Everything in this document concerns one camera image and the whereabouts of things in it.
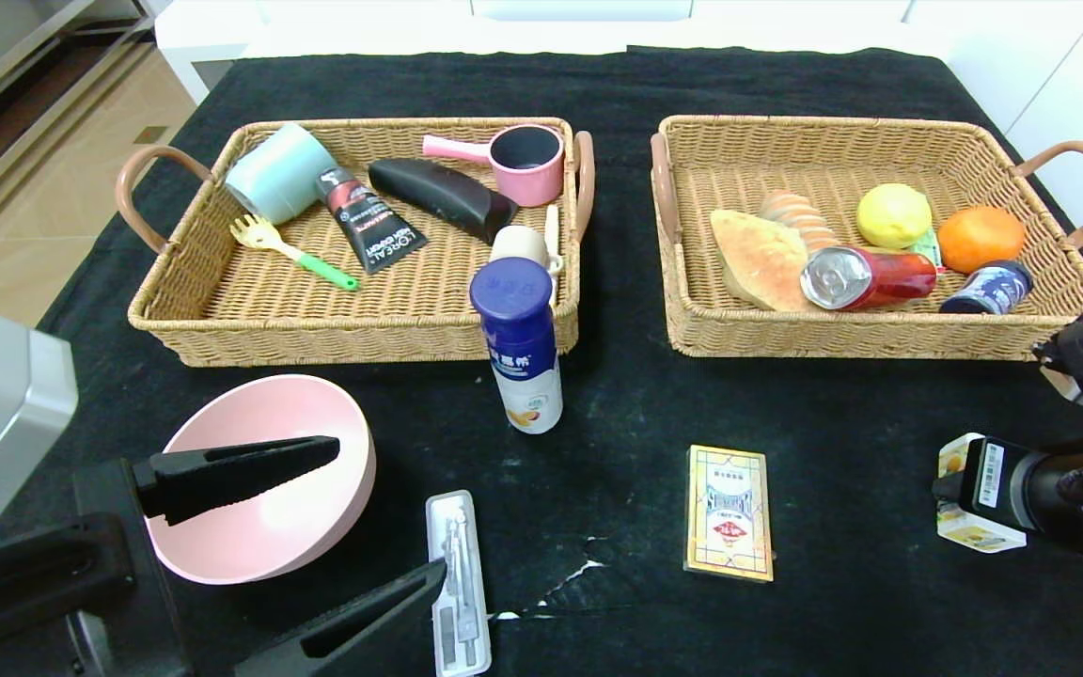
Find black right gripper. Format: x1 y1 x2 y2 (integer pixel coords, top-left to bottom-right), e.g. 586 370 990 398
931 435 1075 534

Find white fruit drink carton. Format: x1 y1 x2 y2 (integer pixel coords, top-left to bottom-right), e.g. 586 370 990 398
936 433 1028 554

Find red soda can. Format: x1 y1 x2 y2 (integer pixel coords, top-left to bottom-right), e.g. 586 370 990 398
800 244 939 312

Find pink plastic bowl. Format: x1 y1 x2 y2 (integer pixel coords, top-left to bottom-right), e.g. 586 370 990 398
144 374 378 586

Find small dark blue can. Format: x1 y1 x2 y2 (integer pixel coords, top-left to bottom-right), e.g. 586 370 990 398
938 260 1035 315

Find yellow playing card box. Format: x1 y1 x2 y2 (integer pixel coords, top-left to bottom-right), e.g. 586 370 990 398
683 445 775 583

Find green white candy pack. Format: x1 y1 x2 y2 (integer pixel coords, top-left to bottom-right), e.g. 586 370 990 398
908 228 947 274

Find orange fruit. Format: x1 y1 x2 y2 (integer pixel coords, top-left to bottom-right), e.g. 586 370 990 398
936 205 1027 275

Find yellow lemon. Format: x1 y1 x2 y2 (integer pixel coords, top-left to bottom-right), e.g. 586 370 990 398
855 183 934 250

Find flat toasted bread slice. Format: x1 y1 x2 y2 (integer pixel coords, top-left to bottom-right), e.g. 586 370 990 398
709 210 810 313

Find striped bread roll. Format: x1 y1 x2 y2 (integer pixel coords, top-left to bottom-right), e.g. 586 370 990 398
758 191 840 255

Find blue capped yogurt bottle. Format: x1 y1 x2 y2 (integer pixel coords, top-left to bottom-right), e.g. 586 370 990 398
468 256 565 435

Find white plastic stick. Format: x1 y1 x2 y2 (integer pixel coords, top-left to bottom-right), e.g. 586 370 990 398
544 203 561 309

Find small beige cup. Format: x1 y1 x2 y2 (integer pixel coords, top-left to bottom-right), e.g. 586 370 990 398
489 225 565 276

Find pink toy saucepan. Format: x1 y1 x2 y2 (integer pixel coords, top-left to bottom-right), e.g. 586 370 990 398
421 124 567 208

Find black oblong glasses case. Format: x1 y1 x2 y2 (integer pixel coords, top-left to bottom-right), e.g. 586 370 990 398
368 157 520 245

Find black red cosmetic tube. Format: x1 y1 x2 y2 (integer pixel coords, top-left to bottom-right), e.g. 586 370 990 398
318 167 430 275

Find yellow green toy fork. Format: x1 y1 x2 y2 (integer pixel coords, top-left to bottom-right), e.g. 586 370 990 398
229 214 361 291

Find light blue plastic cup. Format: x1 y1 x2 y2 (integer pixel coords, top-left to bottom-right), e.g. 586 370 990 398
224 122 340 225

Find woven wicker basket brown handles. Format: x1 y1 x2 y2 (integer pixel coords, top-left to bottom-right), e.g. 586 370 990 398
650 114 1083 360
114 116 596 368

